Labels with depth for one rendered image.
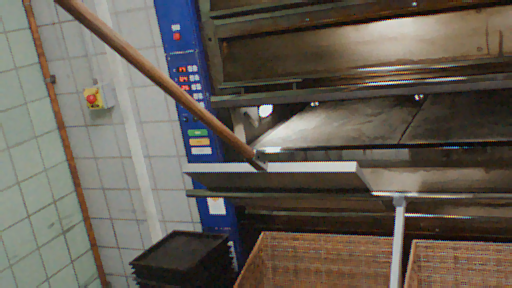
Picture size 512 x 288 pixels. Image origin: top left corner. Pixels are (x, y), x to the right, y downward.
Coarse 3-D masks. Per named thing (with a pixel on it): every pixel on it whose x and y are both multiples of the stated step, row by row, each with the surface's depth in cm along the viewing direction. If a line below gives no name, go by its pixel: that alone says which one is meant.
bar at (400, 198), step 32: (192, 192) 186; (224, 192) 180; (256, 192) 175; (288, 192) 170; (320, 192) 166; (352, 192) 161; (384, 192) 157; (416, 192) 153; (448, 192) 150; (480, 192) 146
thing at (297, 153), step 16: (384, 144) 197; (400, 144) 194; (416, 144) 191; (432, 144) 188; (448, 144) 185; (464, 144) 182; (480, 144) 180; (496, 144) 177; (272, 160) 212; (288, 160) 209; (304, 160) 206; (320, 160) 204
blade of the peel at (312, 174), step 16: (192, 176) 174; (208, 176) 171; (224, 176) 169; (240, 176) 166; (256, 176) 164; (272, 176) 162; (288, 176) 159; (304, 176) 157; (320, 176) 155; (336, 176) 153; (352, 176) 151; (368, 208) 179; (384, 208) 176
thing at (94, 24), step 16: (64, 0) 91; (80, 16) 94; (96, 16) 97; (96, 32) 98; (112, 32) 101; (112, 48) 103; (128, 48) 104; (144, 64) 109; (160, 80) 114; (176, 96) 120; (192, 112) 126; (208, 112) 131; (224, 128) 137; (240, 144) 144
